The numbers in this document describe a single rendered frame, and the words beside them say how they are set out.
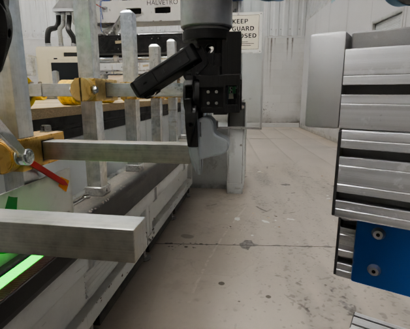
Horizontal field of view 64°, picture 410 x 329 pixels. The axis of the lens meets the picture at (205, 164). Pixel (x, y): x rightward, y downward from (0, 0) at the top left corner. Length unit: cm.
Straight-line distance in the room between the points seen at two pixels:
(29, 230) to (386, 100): 33
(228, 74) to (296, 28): 929
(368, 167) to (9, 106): 49
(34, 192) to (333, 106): 46
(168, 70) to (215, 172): 277
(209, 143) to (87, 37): 41
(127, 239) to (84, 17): 59
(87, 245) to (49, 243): 3
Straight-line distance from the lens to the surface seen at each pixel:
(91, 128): 79
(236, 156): 306
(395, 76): 34
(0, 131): 47
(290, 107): 961
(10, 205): 55
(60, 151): 59
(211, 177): 326
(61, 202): 66
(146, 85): 50
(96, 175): 80
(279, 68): 956
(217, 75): 47
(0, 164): 56
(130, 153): 53
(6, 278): 52
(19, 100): 58
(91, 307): 138
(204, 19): 48
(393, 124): 34
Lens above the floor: 94
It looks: 12 degrees down
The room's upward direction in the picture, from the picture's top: straight up
